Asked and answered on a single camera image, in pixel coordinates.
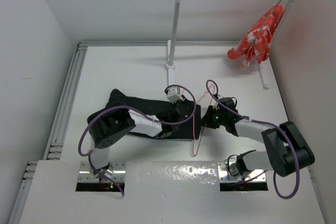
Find aluminium table edge rail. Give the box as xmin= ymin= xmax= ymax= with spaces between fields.
xmin=9 ymin=42 xmax=229 ymax=223

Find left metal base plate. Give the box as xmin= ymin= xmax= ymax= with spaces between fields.
xmin=77 ymin=161 xmax=126 ymax=184

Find black trousers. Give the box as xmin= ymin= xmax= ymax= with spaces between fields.
xmin=106 ymin=89 xmax=201 ymax=140

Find red white patterned garment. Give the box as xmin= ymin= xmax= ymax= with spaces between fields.
xmin=227 ymin=4 xmax=284 ymax=67

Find metal base plate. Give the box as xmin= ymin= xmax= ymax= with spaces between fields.
xmin=77 ymin=161 xmax=126 ymax=184
xmin=217 ymin=160 xmax=267 ymax=184

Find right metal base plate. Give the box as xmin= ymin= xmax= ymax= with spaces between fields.
xmin=217 ymin=160 xmax=267 ymax=184

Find pink wire hanger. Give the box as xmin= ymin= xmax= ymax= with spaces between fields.
xmin=191 ymin=81 xmax=220 ymax=157

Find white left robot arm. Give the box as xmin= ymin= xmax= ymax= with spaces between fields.
xmin=87 ymin=97 xmax=201 ymax=177

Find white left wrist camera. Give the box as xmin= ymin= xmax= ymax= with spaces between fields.
xmin=165 ymin=87 xmax=184 ymax=103

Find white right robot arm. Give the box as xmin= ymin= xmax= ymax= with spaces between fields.
xmin=201 ymin=98 xmax=315 ymax=177

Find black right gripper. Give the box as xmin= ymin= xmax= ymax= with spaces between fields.
xmin=198 ymin=105 xmax=227 ymax=129

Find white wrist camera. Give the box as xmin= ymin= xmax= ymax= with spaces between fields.
xmin=165 ymin=87 xmax=184 ymax=103
xmin=212 ymin=94 xmax=223 ymax=110

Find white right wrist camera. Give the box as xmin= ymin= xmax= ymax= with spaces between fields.
xmin=212 ymin=94 xmax=223 ymax=110

